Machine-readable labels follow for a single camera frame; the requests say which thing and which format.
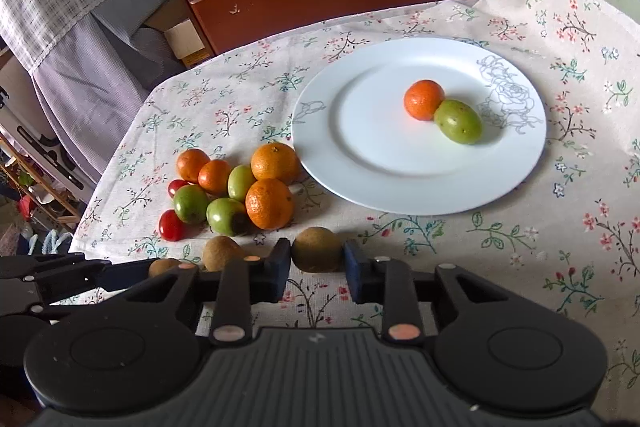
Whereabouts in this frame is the brown kiwi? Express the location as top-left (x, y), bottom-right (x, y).
top-left (148, 258), bottom-right (180, 277)
top-left (292, 227), bottom-right (343, 273)
top-left (202, 236), bottom-right (245, 272)

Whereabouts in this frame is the green jujube dark spot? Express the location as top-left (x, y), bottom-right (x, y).
top-left (206, 197), bottom-right (250, 236)

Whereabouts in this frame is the cherry tomato front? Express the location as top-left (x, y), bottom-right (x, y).
top-left (157, 209), bottom-right (188, 242)

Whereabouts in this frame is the cherry tomato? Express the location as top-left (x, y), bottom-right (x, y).
top-left (157, 209), bottom-right (188, 242)
top-left (167, 179), bottom-right (191, 198)

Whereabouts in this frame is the large orange front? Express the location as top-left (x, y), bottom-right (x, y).
top-left (245, 179), bottom-right (295, 231)

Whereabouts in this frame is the large orange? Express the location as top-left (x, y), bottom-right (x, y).
top-left (245, 179), bottom-right (295, 231)
top-left (250, 142), bottom-right (302, 185)

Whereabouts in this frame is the cherry tomato back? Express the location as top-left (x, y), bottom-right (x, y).
top-left (167, 179), bottom-right (191, 198)

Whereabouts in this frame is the green jujube back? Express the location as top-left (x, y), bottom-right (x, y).
top-left (227, 165), bottom-right (256, 202)

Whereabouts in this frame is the small orange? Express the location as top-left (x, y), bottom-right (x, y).
top-left (176, 148), bottom-right (210, 183)
top-left (198, 159), bottom-right (231, 197)
top-left (404, 79), bottom-right (445, 121)

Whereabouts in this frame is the large orange back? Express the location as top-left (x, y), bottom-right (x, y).
top-left (250, 142), bottom-right (302, 185)

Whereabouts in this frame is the large green jujube front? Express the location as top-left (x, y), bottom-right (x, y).
top-left (434, 98), bottom-right (483, 145)

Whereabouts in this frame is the white ceramic plate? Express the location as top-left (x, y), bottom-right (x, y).
top-left (292, 37), bottom-right (547, 216)

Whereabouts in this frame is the floral tablecloth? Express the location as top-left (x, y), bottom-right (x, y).
top-left (72, 0), bottom-right (639, 419)

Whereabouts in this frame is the cardboard box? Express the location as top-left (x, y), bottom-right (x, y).
top-left (144, 0), bottom-right (215, 68)

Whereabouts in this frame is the checkered grey cloth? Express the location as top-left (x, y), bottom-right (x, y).
top-left (1, 0), bottom-right (183, 181)

